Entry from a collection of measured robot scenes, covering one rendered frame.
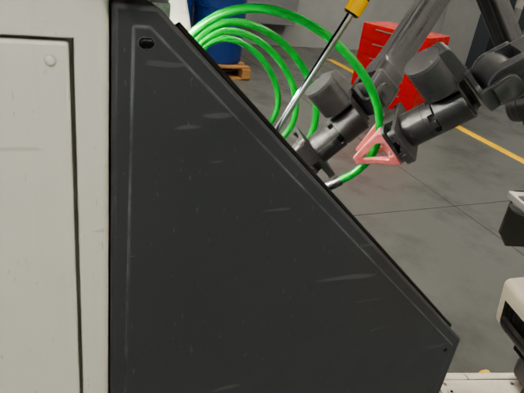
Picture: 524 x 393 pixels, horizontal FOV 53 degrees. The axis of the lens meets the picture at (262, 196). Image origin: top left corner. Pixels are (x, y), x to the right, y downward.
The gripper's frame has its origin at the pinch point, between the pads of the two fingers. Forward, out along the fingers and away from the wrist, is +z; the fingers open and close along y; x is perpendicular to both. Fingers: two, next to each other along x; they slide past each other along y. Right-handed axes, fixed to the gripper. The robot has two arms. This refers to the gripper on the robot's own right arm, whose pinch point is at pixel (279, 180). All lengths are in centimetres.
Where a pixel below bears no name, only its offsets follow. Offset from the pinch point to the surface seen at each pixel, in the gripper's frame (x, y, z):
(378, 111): 11.3, 4.3, -21.9
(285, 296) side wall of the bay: 37.0, 6.3, 2.8
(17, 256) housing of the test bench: 44, 35, 15
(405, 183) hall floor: -233, -195, -20
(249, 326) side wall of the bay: 38.1, 6.7, 8.6
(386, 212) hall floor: -187, -170, 1
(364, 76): 10.6, 10.5, -23.5
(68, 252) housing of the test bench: 43, 32, 12
